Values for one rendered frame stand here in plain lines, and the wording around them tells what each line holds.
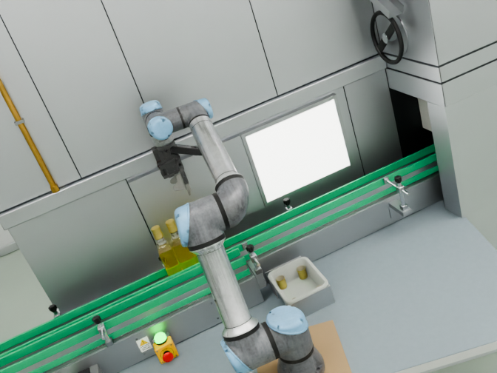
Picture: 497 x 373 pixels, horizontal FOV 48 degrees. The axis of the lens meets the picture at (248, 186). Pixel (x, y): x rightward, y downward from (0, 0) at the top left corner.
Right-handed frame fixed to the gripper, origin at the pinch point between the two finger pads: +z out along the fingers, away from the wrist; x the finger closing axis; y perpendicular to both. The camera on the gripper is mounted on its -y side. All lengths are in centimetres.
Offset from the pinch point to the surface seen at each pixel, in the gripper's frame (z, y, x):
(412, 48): -20, -96, 6
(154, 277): 30.2, 25.3, -2.4
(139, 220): 10.5, 22.1, -14.2
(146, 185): -3.1, 13.9, -11.4
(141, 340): 41, 38, 17
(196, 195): 9.3, -2.2, -11.8
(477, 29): -22, -113, 20
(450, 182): 34, -96, 16
